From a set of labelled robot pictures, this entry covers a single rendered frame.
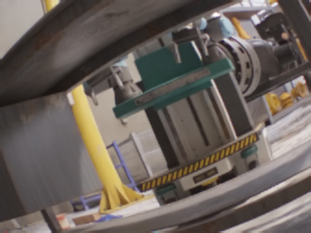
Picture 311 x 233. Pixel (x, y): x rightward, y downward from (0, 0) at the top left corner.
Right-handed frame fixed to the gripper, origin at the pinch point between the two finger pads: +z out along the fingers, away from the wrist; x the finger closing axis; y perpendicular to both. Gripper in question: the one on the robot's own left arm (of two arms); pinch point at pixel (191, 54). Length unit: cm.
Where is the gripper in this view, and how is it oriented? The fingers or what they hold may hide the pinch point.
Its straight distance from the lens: 210.7
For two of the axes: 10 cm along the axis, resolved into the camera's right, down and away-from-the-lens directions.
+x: 8.9, -2.7, -3.8
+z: 1.1, 9.2, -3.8
